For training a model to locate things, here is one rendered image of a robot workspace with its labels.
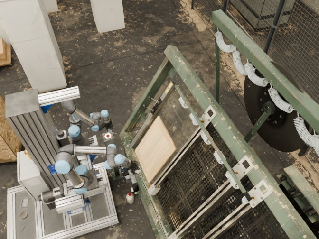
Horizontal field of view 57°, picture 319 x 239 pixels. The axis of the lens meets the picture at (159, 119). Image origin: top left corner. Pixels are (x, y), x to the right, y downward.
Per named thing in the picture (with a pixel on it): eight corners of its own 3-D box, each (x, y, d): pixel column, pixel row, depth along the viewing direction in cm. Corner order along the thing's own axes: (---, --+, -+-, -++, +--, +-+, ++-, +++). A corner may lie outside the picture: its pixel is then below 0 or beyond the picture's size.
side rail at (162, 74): (130, 128, 358) (122, 128, 352) (175, 55, 299) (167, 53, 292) (132, 132, 355) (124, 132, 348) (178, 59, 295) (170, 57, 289)
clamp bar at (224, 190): (172, 234, 275) (151, 239, 260) (254, 155, 211) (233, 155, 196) (176, 244, 269) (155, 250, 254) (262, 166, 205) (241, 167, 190)
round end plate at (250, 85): (232, 107, 299) (251, 42, 237) (237, 105, 300) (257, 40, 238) (282, 171, 252) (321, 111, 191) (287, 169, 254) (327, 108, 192)
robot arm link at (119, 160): (113, 155, 244) (121, 151, 241) (120, 160, 252) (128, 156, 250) (113, 163, 240) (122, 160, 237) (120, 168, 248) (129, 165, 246)
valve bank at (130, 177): (116, 164, 358) (113, 154, 340) (127, 160, 362) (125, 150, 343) (129, 200, 329) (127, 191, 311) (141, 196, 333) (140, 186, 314)
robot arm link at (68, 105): (65, 104, 269) (101, 129, 302) (67, 96, 276) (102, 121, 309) (57, 109, 273) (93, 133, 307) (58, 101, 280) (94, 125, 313)
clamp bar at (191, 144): (152, 188, 305) (132, 189, 290) (219, 106, 241) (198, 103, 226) (155, 196, 299) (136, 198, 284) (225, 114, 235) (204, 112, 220)
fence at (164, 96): (133, 144, 340) (130, 144, 338) (173, 81, 289) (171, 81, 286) (134, 147, 337) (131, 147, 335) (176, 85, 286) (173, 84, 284)
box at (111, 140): (104, 142, 358) (101, 133, 344) (113, 139, 361) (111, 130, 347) (106, 150, 351) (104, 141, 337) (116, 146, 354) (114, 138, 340)
